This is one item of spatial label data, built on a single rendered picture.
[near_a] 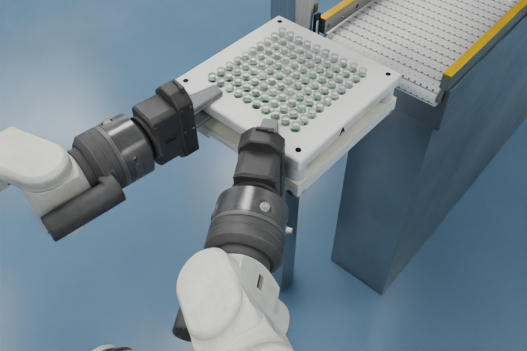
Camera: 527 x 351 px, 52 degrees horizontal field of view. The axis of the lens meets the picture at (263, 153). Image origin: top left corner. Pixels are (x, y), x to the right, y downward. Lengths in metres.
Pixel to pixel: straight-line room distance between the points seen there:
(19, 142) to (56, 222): 0.11
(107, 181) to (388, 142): 0.81
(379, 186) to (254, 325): 1.00
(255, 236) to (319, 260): 1.27
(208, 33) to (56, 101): 0.82
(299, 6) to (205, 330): 0.68
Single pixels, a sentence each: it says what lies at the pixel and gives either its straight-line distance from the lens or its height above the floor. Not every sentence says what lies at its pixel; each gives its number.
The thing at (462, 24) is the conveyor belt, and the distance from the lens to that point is 1.22.
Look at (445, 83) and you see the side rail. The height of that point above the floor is 0.94.
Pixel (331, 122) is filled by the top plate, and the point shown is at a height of 1.04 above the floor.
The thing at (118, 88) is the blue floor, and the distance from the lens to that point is 2.52.
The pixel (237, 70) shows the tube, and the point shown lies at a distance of 0.82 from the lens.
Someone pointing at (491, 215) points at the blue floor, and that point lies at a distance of 2.10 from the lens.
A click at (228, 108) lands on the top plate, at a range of 0.76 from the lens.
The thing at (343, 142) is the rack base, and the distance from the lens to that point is 0.78.
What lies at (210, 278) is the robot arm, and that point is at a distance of 0.53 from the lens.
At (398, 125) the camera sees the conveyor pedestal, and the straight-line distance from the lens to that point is 1.29.
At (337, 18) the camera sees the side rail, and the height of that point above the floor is 0.94.
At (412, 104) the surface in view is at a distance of 1.10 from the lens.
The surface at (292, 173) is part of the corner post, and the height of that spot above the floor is 1.01.
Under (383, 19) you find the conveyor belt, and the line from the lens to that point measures 1.19.
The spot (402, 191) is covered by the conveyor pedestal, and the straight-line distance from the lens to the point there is 1.42.
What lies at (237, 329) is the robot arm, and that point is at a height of 1.10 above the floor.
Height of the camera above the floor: 1.54
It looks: 46 degrees down
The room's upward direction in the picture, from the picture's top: straight up
